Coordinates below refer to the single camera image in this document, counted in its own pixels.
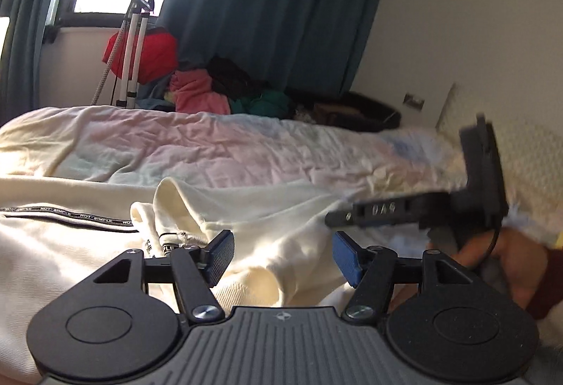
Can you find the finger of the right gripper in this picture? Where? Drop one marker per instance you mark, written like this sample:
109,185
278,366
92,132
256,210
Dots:
426,210

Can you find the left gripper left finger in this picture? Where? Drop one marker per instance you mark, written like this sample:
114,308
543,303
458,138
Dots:
193,271

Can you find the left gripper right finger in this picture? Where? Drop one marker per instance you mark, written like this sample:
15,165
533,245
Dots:
373,273

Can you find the cream white zip jacket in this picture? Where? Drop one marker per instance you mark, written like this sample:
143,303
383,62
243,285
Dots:
55,232

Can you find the person right hand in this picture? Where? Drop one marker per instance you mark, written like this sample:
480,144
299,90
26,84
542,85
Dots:
532,270

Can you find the quilted cream headboard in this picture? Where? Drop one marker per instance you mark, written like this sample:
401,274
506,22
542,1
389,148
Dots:
531,157

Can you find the pastel pink bed sheet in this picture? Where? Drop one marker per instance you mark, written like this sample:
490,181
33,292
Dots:
140,148

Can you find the black sofa chair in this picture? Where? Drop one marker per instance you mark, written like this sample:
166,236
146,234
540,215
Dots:
349,111

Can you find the green garment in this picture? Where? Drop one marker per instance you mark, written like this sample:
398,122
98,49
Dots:
268,103

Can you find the pink garment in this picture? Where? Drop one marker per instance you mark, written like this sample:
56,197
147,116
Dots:
193,93

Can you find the black garment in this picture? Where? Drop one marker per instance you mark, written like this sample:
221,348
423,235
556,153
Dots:
229,80

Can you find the red bag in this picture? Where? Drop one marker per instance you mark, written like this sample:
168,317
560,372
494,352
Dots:
158,55

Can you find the teal curtain right of window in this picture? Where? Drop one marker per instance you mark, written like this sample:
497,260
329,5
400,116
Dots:
310,45

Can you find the wall socket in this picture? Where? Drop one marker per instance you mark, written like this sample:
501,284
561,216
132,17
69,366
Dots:
414,102

